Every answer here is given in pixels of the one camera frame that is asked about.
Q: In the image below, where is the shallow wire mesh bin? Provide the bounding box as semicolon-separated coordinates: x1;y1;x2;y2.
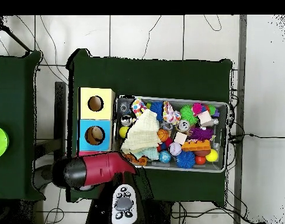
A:
111;94;230;173

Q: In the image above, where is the beige round toy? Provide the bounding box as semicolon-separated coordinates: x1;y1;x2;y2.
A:
90;126;105;144

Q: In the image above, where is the purple rubber toy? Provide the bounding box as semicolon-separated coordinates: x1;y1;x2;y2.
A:
188;127;215;141

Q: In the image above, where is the black tripod pole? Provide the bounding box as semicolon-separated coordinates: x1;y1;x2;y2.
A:
0;15;32;53

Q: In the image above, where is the orange toy building brick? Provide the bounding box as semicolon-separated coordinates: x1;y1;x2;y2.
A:
181;139;211;152

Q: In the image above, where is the green spiky rubber ball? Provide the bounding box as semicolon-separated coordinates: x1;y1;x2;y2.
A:
179;104;199;125

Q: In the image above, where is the blue spiky rubber ball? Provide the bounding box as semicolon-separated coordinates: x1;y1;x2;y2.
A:
175;150;196;169

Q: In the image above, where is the black power cable with plug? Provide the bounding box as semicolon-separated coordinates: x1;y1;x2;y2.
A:
227;132;285;143

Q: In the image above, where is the dark green side table cloth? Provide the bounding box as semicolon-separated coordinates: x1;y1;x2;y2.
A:
0;50;46;202

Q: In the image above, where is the cream knitted cloth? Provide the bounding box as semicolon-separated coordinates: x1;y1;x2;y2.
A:
120;108;162;155

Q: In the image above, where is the white polka dot cloth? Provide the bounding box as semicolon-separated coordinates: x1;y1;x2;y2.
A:
131;97;148;117
162;101;182;124

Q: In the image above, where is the wooden box with three holes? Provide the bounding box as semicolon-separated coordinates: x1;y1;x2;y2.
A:
77;86;116;157

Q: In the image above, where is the white toy baseball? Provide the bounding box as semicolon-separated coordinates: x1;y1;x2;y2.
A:
169;142;182;156

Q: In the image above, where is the yellow tennis ball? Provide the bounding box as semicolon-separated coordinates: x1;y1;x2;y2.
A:
119;126;130;139

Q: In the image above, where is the orange toy basketball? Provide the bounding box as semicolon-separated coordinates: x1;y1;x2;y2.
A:
157;128;169;142

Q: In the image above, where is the grey round stand base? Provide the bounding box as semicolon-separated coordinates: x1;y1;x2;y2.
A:
32;165;55;191

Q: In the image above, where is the grey metal rail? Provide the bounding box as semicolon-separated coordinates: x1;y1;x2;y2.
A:
233;15;248;224

